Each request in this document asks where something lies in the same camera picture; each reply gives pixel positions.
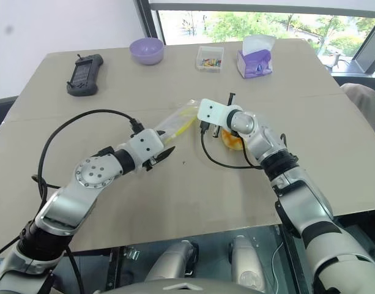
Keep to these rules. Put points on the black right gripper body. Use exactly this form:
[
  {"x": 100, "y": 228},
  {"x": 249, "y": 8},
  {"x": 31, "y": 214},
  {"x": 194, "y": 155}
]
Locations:
[{"x": 216, "y": 131}]

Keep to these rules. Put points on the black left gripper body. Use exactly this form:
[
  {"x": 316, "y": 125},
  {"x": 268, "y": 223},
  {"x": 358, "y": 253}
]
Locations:
[{"x": 150, "y": 162}]

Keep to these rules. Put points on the clear plastic zip bag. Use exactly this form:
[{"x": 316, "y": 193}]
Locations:
[{"x": 175, "y": 121}]

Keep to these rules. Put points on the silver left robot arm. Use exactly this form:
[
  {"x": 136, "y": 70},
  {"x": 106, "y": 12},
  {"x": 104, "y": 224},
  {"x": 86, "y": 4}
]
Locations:
[{"x": 89, "y": 175}]

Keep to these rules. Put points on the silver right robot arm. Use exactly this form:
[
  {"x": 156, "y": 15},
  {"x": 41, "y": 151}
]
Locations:
[{"x": 297, "y": 183}]

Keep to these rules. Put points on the round orange snack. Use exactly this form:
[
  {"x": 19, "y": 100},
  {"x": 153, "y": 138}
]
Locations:
[{"x": 231, "y": 143}]

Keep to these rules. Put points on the clear box with coloured bits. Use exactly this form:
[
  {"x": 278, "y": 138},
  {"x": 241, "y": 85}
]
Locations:
[{"x": 209, "y": 59}]

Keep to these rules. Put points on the purple tissue box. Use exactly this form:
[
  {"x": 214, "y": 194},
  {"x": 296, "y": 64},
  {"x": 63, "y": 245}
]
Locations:
[{"x": 254, "y": 65}]

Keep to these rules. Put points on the purple plastic bowl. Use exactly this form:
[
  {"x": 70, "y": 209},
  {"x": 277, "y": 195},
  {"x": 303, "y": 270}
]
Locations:
[{"x": 146, "y": 50}]

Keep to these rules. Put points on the white tissue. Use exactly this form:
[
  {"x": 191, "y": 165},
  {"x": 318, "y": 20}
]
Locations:
[{"x": 257, "y": 44}]

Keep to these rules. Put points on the black handheld controller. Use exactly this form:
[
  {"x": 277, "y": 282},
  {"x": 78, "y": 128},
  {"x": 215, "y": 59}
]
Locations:
[{"x": 83, "y": 75}]

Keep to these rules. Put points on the silver rounded robot leg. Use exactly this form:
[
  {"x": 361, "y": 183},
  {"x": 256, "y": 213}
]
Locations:
[
  {"x": 172, "y": 260},
  {"x": 246, "y": 263}
]

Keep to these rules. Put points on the window with trees outside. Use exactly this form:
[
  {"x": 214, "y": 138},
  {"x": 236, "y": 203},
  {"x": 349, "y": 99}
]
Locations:
[{"x": 251, "y": 26}]

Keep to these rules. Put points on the grey robot torso front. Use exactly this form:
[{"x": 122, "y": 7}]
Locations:
[{"x": 181, "y": 288}]

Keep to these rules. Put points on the small white windowsill object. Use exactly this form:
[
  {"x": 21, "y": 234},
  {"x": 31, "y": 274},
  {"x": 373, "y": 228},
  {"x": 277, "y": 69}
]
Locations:
[{"x": 336, "y": 59}]

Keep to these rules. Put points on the beige chair back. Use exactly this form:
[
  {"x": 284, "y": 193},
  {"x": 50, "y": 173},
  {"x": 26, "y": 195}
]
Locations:
[{"x": 366, "y": 104}]

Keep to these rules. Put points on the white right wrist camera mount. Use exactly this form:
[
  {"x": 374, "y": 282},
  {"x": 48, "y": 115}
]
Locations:
[{"x": 213, "y": 112}]

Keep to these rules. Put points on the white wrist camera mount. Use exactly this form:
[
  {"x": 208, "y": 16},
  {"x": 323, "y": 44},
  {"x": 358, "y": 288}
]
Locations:
[
  {"x": 144, "y": 144},
  {"x": 213, "y": 112}
]

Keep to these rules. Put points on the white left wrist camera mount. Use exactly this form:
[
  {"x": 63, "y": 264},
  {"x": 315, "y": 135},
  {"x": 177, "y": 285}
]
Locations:
[{"x": 144, "y": 144}]

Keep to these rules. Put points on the small metal bracket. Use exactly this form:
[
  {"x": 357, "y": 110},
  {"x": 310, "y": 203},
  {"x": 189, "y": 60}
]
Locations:
[{"x": 132, "y": 253}]

